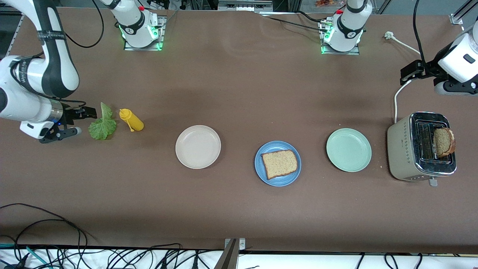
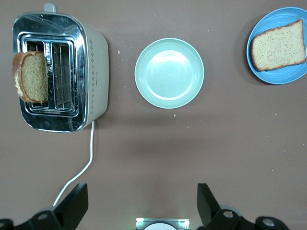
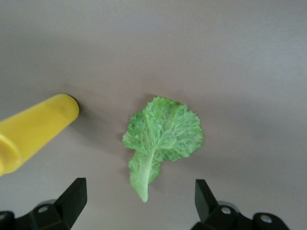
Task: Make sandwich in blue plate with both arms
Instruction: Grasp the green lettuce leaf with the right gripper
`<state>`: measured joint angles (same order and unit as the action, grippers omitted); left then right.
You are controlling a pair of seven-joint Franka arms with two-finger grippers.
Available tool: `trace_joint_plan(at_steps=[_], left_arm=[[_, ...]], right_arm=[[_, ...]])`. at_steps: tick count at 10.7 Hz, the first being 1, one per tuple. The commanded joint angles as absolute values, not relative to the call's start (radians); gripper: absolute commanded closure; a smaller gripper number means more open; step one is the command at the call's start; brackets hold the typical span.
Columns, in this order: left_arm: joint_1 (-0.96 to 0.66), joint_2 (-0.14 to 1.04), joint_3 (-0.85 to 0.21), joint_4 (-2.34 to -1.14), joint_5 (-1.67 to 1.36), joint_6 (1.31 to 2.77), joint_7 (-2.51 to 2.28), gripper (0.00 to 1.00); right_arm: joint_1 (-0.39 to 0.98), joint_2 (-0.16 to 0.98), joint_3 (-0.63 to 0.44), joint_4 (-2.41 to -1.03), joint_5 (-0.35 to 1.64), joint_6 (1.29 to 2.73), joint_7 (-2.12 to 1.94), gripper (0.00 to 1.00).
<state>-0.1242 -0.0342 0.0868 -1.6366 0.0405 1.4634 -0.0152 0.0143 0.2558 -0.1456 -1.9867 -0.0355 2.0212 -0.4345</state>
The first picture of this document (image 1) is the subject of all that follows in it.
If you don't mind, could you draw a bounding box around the green lettuce leaf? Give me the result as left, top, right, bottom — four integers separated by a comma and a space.
88, 102, 117, 141

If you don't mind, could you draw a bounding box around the brown bread slice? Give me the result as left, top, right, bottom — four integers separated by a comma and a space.
433, 127, 456, 158
261, 149, 299, 180

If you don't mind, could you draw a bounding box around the light green round plate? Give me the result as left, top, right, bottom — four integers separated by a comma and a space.
326, 128, 372, 173

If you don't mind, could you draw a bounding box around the beige round plate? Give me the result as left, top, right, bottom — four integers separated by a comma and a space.
175, 125, 221, 170

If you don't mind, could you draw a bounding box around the blue round plate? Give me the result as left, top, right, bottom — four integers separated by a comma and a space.
254, 140, 302, 187

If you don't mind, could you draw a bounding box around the yellow mustard squeeze bottle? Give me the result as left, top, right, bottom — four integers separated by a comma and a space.
119, 108, 145, 132

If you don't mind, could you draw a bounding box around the beige chrome toaster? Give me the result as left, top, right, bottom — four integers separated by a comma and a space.
387, 112, 457, 186

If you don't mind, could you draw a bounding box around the grey power strip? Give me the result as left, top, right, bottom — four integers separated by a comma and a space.
218, 0, 273, 11

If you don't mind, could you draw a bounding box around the grey metal pole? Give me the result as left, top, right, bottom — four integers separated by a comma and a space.
214, 239, 239, 269

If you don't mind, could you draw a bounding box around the white toaster power cord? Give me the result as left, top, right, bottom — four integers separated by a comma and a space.
385, 32, 422, 124

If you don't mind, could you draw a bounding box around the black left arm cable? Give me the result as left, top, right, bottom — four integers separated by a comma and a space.
413, 0, 428, 68

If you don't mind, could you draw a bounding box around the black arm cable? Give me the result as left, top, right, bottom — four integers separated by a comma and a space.
413, 0, 428, 68
35, 0, 105, 109

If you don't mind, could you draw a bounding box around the aluminium frame profile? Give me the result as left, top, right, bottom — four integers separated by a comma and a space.
450, 0, 478, 25

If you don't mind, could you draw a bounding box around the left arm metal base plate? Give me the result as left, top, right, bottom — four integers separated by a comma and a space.
319, 19, 361, 56

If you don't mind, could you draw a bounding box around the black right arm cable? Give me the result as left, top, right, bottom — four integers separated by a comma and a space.
35, 0, 105, 109

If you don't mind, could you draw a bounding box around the long black looped cable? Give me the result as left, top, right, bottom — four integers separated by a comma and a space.
0, 203, 98, 249

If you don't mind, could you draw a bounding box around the short black looped cable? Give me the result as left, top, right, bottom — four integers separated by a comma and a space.
14, 219, 82, 259

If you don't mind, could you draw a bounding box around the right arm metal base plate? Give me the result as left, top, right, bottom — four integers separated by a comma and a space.
123, 16, 167, 51

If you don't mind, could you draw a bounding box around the thick black base cable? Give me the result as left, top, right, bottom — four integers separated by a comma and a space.
297, 10, 326, 23

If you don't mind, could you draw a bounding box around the thin black base cable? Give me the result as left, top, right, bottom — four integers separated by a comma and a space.
267, 16, 328, 32

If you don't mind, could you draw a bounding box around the teal cable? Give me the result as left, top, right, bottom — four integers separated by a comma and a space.
0, 244, 51, 269

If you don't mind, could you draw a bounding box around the silver metal bracket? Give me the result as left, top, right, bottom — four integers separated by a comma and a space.
224, 238, 246, 251

